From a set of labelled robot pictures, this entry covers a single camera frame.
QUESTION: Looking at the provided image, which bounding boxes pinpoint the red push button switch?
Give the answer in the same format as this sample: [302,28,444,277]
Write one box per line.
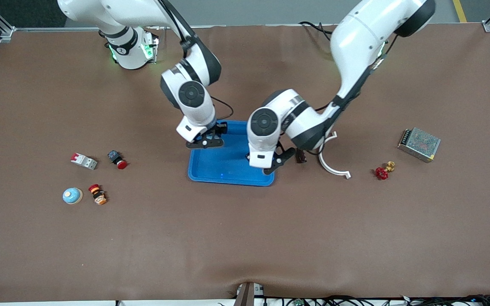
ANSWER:
[107,150,128,170]

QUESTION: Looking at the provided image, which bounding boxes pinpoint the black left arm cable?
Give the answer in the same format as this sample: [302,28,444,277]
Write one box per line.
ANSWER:
[307,96,348,157]

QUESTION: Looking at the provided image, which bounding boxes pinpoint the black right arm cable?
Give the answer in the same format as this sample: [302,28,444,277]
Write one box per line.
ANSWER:
[210,96,234,122]

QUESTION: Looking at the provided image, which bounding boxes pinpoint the white and red circuit breaker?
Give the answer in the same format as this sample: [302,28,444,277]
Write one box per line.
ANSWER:
[70,153,98,170]

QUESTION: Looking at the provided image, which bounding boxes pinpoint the white curved plastic bracket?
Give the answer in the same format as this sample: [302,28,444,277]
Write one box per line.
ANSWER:
[318,131,351,179]

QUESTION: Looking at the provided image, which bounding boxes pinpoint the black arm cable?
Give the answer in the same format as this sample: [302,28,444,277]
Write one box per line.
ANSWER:
[307,96,348,157]
[210,96,234,122]

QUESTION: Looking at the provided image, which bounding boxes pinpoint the red-handled brass valve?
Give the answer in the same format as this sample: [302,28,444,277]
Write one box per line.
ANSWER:
[375,161,396,180]

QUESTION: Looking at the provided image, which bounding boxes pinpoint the red and orange emergency button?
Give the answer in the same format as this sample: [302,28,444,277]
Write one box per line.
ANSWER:
[88,184,108,206]

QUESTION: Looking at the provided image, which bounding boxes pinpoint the grey metal post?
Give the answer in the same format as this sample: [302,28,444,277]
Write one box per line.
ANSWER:
[233,282,265,306]

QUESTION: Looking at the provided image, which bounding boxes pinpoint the blue plastic tray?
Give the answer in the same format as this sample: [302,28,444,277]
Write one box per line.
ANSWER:
[188,120,276,187]

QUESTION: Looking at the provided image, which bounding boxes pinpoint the metal mesh power supply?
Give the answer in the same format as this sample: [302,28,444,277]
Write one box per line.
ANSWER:
[397,127,441,163]

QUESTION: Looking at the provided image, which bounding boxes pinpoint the black left base cables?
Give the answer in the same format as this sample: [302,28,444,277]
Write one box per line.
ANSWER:
[299,20,335,38]

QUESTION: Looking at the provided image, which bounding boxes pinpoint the blue bell with orange button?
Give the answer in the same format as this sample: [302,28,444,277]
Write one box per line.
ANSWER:
[62,187,83,205]

